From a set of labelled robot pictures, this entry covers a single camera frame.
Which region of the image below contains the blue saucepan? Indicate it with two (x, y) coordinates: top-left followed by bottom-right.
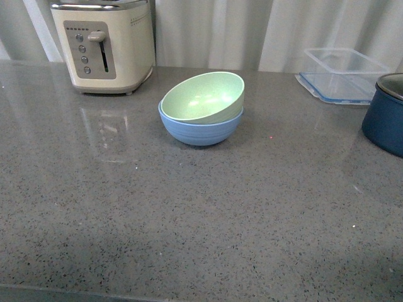
(361, 73), (402, 157)

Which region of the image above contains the blue bowl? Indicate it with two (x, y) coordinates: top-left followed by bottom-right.
(158, 101), (244, 146)

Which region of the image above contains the green bowl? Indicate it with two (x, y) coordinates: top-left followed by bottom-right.
(161, 71), (245, 125)

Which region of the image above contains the clear plastic food container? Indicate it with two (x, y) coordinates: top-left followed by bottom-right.
(295, 48), (390, 106)

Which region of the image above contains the cream toaster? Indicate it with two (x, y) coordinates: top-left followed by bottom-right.
(50, 1), (156, 94)

